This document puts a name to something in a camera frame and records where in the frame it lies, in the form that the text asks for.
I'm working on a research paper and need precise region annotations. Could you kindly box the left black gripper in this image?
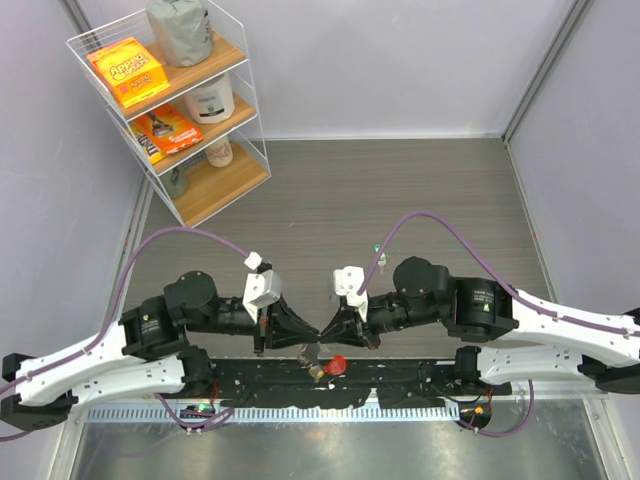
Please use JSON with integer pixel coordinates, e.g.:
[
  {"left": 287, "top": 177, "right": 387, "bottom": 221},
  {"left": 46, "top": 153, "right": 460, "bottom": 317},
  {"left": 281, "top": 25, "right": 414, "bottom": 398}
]
[{"left": 187, "top": 291, "right": 320, "bottom": 356}]

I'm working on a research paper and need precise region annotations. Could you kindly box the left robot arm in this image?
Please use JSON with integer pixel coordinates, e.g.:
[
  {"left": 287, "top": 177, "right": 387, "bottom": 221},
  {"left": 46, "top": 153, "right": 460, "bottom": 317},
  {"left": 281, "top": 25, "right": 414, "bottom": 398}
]
[{"left": 1, "top": 271, "right": 320, "bottom": 432}]

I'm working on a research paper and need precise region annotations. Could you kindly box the white labelled tub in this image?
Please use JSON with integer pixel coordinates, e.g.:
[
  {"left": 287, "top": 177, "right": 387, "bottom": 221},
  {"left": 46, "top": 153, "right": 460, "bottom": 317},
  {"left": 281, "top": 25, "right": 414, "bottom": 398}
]
[{"left": 184, "top": 73, "right": 235, "bottom": 124}]

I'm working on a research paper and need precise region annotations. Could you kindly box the grey green small vase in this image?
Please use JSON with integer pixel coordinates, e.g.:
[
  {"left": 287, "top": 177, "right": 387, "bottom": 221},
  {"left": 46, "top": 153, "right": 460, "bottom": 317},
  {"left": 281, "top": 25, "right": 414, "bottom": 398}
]
[{"left": 160, "top": 167, "right": 188, "bottom": 200}]

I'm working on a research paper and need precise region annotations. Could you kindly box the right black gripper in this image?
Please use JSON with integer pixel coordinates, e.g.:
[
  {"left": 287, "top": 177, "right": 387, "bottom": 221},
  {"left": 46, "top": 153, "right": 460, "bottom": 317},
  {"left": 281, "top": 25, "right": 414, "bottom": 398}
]
[{"left": 320, "top": 291, "right": 446, "bottom": 350}]

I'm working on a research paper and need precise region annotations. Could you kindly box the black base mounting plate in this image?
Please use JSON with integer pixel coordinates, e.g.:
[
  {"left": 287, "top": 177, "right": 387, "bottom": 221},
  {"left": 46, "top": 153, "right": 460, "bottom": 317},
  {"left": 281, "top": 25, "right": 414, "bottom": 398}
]
[{"left": 154, "top": 355, "right": 496, "bottom": 409}]

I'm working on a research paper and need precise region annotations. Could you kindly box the purple cable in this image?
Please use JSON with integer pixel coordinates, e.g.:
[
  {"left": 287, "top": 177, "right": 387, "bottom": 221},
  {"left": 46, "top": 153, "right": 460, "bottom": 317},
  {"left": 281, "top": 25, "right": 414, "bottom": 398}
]
[
  {"left": 0, "top": 226, "right": 261, "bottom": 444},
  {"left": 355, "top": 209, "right": 640, "bottom": 440}
]

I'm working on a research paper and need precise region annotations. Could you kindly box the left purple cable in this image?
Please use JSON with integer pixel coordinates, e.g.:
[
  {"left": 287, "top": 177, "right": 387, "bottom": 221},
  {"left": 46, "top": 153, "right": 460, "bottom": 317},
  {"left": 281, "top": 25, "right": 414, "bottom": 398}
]
[{"left": 0, "top": 226, "right": 261, "bottom": 444}]

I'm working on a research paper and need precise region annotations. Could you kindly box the orange snack packet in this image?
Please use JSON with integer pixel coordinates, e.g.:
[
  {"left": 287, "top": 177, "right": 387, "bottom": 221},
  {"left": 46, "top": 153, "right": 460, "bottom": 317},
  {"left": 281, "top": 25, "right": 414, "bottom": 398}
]
[{"left": 133, "top": 103, "right": 203, "bottom": 155}]

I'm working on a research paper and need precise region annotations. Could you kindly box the orange snack box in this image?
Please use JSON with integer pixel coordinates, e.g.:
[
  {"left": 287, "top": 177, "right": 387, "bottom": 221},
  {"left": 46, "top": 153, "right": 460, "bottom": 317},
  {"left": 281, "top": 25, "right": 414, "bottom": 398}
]
[{"left": 88, "top": 37, "right": 170, "bottom": 108}]

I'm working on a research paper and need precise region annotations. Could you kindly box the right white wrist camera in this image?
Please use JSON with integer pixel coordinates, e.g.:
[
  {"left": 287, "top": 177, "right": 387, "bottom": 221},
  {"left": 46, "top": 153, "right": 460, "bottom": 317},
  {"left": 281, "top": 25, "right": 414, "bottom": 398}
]
[{"left": 332, "top": 266, "right": 368, "bottom": 323}]

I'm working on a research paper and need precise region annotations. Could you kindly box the white slotted cable duct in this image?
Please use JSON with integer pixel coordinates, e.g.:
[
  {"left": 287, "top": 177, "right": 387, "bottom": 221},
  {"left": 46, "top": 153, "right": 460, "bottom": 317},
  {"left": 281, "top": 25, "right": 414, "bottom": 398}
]
[{"left": 85, "top": 401, "right": 459, "bottom": 424}]

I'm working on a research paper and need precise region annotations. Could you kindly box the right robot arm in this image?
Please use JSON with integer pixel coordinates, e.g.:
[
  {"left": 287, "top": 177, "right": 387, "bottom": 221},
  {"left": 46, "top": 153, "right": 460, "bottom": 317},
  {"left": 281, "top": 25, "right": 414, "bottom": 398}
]
[{"left": 320, "top": 256, "right": 639, "bottom": 395}]

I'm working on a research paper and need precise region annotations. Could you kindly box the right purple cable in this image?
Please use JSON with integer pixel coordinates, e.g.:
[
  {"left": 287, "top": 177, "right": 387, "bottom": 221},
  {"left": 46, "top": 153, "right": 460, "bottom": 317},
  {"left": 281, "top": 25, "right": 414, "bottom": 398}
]
[{"left": 355, "top": 209, "right": 640, "bottom": 440}]

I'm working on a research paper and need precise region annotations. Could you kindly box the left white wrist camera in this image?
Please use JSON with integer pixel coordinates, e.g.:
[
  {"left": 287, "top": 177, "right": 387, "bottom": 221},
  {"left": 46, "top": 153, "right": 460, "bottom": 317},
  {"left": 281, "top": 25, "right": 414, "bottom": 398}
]
[{"left": 242, "top": 251, "right": 282, "bottom": 324}]

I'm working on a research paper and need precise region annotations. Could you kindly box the grey paper bag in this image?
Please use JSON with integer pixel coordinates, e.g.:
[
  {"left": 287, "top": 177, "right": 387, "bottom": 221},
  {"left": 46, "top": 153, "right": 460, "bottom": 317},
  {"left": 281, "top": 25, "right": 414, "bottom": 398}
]
[{"left": 146, "top": 0, "right": 214, "bottom": 67}]

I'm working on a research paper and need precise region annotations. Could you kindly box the key with green tag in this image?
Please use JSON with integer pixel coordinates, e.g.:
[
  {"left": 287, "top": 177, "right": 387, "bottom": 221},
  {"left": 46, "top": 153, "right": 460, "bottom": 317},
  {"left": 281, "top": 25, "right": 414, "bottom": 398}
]
[{"left": 374, "top": 244, "right": 388, "bottom": 274}]

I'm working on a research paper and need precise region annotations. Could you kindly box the white wire shelf rack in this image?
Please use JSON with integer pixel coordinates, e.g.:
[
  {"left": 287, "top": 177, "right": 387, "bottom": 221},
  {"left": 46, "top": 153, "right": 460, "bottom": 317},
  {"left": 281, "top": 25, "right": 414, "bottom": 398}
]
[{"left": 66, "top": 1, "right": 270, "bottom": 227}]

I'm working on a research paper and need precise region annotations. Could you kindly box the cream patterned cup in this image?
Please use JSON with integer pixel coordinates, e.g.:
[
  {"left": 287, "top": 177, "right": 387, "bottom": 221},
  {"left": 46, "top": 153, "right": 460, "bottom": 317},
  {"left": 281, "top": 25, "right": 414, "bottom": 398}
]
[{"left": 205, "top": 136, "right": 233, "bottom": 168}]

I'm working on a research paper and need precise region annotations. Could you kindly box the keyring bunch with red tag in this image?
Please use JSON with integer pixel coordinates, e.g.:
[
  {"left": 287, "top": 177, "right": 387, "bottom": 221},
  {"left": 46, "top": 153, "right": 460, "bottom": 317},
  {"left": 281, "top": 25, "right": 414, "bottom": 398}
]
[{"left": 297, "top": 344, "right": 347, "bottom": 382}]

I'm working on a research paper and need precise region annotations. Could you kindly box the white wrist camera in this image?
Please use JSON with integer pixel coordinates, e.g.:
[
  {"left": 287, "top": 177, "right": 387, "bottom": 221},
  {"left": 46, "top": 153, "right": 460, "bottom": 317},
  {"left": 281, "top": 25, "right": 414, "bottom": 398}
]
[
  {"left": 242, "top": 251, "right": 282, "bottom": 324},
  {"left": 332, "top": 266, "right": 368, "bottom": 323}
]

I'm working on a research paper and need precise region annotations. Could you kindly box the yellow candy packet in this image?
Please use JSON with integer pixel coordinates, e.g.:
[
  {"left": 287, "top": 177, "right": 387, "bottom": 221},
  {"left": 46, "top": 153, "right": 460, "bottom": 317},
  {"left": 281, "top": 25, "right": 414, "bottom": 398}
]
[{"left": 130, "top": 123, "right": 167, "bottom": 165}]

